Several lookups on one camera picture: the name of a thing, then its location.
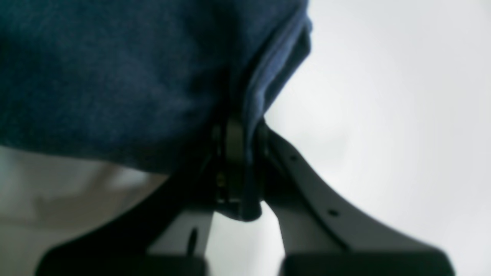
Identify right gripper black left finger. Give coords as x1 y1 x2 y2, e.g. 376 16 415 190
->
35 119 244 276

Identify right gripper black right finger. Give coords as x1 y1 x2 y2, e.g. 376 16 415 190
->
256 122 455 276

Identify dark blue printed T-shirt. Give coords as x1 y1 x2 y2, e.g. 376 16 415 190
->
0 0 311 221

